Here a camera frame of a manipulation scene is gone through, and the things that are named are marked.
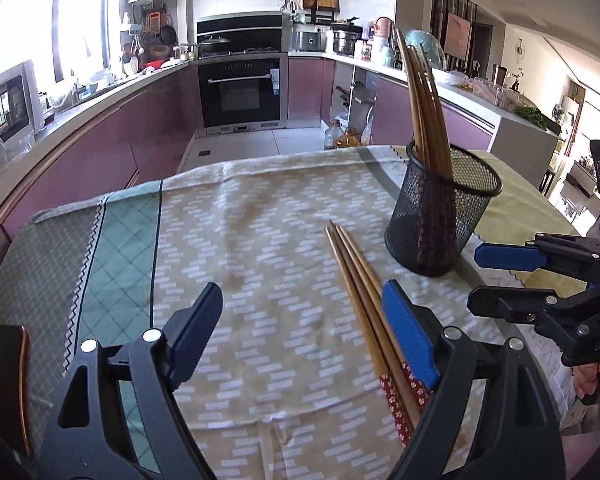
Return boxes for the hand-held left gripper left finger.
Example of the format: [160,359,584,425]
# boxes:
[40,282,224,480]

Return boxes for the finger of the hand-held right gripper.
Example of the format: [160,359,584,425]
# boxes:
[467,285,600,342]
[474,232,600,283]

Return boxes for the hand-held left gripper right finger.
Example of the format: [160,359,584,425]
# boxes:
[381,280,566,480]

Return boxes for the black mesh utensil holder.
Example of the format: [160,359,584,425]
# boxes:
[384,141,504,277]

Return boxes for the person's right forearm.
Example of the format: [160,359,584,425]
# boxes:
[560,425,600,480]

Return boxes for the person's right hand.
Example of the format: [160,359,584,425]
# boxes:
[572,361,600,398]

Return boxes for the beige and teal patterned tablecloth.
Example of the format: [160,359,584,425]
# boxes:
[62,146,573,480]

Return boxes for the green leafy herbs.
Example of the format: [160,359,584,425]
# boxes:
[512,104,548,128]

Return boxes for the clear plastic container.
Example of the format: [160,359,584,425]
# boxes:
[470,77,521,106]

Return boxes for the yellow-green diamond tablecloth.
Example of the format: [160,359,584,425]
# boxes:
[0,146,583,480]

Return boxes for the pink base cabinets with island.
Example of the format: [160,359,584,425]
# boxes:
[287,52,563,186]

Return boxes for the dark wooden chair back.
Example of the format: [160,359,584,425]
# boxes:
[0,325,32,457]

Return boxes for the pink base cabinets with window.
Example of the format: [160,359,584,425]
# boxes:
[0,60,203,241]

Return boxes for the dark plastic bottle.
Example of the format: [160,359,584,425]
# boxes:
[324,119,345,151]

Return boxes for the green plastic bag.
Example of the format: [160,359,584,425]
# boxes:
[404,29,448,71]

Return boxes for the built-in black oven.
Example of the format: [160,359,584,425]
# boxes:
[196,55,288,133]

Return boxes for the steel stock pot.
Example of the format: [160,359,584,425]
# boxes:
[331,22,363,56]

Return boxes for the clear plastic bag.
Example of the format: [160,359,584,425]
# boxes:
[0,129,35,171]

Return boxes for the black wok with lid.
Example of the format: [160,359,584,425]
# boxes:
[198,34,232,57]

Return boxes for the silver countertop oven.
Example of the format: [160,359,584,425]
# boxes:
[0,60,45,146]

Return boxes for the black range hood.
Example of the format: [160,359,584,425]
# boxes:
[196,11,291,56]

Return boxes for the kitchen window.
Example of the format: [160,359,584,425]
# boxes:
[0,0,111,81]

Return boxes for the framed wall picture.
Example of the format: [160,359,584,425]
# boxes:
[444,10,473,61]

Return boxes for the black wall storage rack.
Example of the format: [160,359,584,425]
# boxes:
[281,0,341,23]

